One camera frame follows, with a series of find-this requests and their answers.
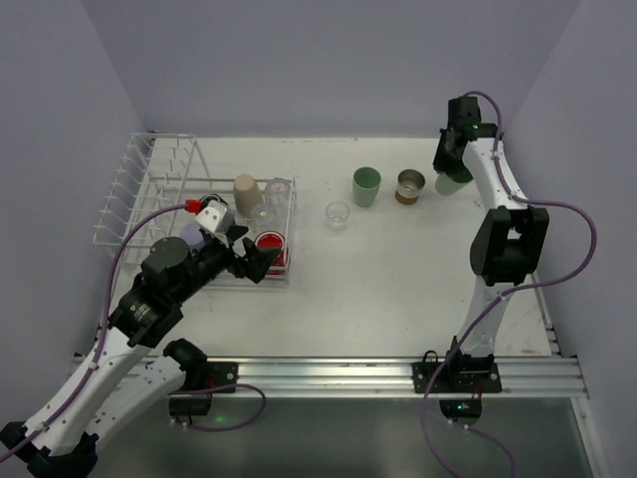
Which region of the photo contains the aluminium mounting rail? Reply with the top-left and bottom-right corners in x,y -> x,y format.
208,357 -> 587,399

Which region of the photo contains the tall light green cup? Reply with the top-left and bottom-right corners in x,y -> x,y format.
434,173 -> 467,196

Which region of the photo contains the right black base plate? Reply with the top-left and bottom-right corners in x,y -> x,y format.
410,360 -> 501,424

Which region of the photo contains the clear glass back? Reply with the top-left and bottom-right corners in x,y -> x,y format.
265,177 -> 291,209

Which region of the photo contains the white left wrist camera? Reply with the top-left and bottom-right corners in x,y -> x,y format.
194,199 -> 235,236

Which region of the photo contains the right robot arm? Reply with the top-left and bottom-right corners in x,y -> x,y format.
427,92 -> 549,393

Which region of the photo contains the lavender plastic cup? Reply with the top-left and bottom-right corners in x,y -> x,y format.
179,222 -> 205,251

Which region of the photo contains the white wire dish rack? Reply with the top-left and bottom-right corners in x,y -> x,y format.
94,132 -> 297,285

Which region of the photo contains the small clear faceted glass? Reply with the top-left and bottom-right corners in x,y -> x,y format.
325,201 -> 350,231

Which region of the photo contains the tall beige cup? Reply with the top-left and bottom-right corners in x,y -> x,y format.
233,174 -> 263,218

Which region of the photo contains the red mug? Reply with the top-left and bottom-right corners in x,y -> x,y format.
255,231 -> 288,276

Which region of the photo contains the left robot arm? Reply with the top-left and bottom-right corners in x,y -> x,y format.
1,226 -> 281,477

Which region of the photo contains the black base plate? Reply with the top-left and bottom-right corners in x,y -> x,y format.
168,361 -> 238,424
410,360 -> 501,424

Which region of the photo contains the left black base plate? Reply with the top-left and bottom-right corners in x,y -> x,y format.
168,361 -> 238,424

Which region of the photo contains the clear glass front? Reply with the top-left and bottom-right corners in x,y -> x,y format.
251,203 -> 282,235

